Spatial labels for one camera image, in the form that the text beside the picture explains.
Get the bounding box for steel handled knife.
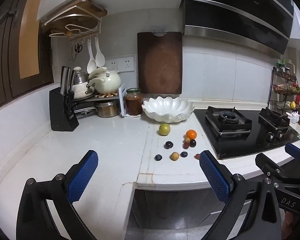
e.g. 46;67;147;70
61;66;68;95
66;67;72;94
70;70;77;93

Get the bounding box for brown wooden cutting board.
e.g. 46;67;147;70
137;32;183;95

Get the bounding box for grey lower cabinet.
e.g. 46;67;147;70
125;187;227;240

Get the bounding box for brown window frame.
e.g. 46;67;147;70
0;0;54;113

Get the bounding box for cream enamel pot with lid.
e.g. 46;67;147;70
88;67;122;94

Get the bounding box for white wire wall rack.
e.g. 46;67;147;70
41;0;108;41

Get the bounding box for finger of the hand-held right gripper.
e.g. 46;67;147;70
285;143;300;175
255;153;292;184

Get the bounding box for white condiment container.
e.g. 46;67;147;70
286;112;300;124

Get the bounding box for steel pot with knob lid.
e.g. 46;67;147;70
72;66;90;85

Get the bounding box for white pot rack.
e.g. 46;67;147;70
72;83;127;118

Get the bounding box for white plastic jug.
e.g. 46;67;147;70
285;59;297;75

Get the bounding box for clear wall hook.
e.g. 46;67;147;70
152;26;168;36

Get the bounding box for black kitchen scissors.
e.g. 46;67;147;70
74;43;83;61

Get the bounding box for white scalloped bowl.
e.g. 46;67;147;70
141;96;196;124

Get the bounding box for black glass gas stove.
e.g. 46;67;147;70
194;105;300;160

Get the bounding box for black range hood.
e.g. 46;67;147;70
180;0;295;55

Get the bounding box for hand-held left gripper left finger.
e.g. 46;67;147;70
16;150;99;240

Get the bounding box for white wall socket panel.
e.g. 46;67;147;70
104;57;135;73

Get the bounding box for black wire spice rack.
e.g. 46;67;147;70
267;66;300;111

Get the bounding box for white rice paddle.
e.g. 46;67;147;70
94;37;106;68

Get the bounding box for glass sauce jar green lid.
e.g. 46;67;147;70
125;88;144;117

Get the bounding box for white ladle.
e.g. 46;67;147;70
87;39;97;73

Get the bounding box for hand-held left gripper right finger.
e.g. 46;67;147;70
199;151;283;240

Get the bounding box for small steel pot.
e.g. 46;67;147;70
96;100;120;118

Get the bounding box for green plum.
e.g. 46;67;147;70
159;123;171;136

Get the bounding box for black burner grate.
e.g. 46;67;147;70
259;107;290;130
206;106;252;137

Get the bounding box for wooden board in wall rack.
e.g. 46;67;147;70
42;1;107;35

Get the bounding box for black knife block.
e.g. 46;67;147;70
49;87;80;132

